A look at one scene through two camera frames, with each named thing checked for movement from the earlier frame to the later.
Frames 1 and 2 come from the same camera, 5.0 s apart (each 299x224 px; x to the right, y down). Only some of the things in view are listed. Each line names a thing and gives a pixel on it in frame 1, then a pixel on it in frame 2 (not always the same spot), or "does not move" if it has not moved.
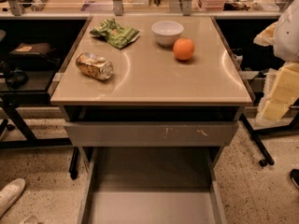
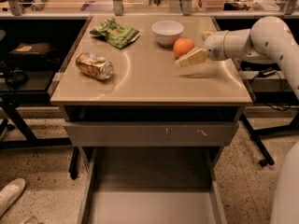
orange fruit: [183, 49] does not move
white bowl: [167, 32] does not move
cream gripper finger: [284, 91] -> [193, 57]
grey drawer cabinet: [151, 81] does not move
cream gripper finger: [266, 37] -> [205, 35]
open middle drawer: [154, 185] does not move
